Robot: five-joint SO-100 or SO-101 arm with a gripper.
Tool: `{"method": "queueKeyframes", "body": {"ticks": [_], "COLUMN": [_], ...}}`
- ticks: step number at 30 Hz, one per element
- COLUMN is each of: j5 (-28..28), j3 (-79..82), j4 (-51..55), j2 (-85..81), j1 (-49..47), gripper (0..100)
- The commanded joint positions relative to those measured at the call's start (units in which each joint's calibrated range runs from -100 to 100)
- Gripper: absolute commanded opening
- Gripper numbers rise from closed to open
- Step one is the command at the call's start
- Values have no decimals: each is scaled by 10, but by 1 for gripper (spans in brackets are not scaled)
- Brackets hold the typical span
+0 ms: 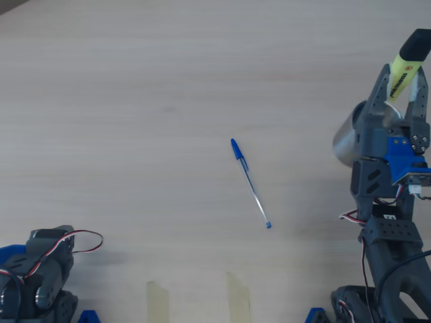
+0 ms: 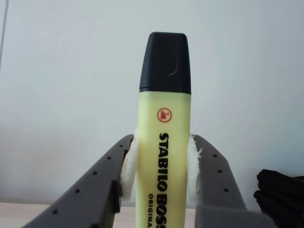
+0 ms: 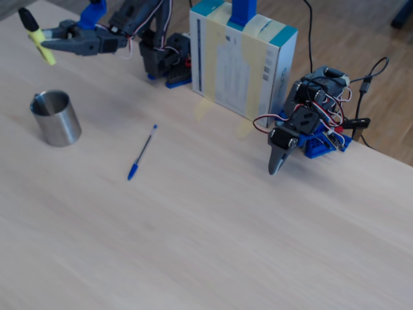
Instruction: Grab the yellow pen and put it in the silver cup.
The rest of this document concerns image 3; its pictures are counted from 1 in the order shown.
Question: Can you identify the thin black cable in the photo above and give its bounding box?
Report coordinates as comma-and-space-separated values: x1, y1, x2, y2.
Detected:
303, 0, 315, 74

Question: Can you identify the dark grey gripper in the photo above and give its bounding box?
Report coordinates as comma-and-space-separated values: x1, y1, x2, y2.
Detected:
41, 19, 129, 57

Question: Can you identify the white and teal cardboard box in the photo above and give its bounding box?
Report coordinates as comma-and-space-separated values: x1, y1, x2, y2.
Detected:
189, 0, 298, 129

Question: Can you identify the black power plug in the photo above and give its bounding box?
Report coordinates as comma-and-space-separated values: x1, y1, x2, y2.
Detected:
341, 118, 372, 141

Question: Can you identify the small controller circuit board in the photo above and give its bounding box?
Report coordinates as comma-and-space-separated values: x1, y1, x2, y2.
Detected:
323, 130, 347, 151

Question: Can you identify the yellow tape strip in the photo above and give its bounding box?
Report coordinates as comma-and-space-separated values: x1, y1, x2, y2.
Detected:
235, 14, 274, 140
192, 1, 234, 122

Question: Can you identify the blue leader arm base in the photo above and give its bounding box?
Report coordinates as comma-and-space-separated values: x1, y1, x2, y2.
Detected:
274, 109, 353, 159

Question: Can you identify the dark object on floor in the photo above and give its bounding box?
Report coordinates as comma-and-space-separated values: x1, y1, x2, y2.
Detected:
390, 0, 413, 30

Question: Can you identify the yellow highlighter with black cap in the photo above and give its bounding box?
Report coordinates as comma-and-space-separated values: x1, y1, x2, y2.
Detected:
18, 8, 57, 67

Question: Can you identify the blue follower arm base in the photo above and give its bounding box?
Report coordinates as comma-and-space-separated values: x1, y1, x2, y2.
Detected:
146, 73, 192, 88

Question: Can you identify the blue camera stand post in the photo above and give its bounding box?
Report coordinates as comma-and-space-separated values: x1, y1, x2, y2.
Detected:
227, 0, 258, 26

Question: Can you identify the silver metal cup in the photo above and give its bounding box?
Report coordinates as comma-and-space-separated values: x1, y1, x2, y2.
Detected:
30, 89, 83, 148

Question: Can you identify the grey leader arm handle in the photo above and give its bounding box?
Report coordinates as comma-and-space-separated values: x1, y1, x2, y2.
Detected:
267, 125, 299, 176

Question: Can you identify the black cable with adapter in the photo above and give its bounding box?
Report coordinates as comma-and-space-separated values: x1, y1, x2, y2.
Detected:
349, 57, 390, 149

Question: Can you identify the wrist camera on blue mount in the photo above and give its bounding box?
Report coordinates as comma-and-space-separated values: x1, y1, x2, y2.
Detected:
77, 0, 108, 32

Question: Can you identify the blue ballpoint pen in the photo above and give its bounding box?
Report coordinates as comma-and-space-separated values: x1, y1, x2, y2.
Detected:
127, 124, 159, 181

